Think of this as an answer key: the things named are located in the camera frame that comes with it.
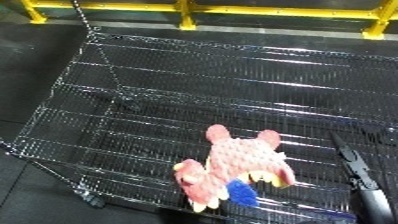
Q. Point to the pink soft toy monster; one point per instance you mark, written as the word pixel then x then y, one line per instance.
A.
pixel 243 160

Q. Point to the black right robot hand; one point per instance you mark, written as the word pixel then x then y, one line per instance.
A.
pixel 360 173

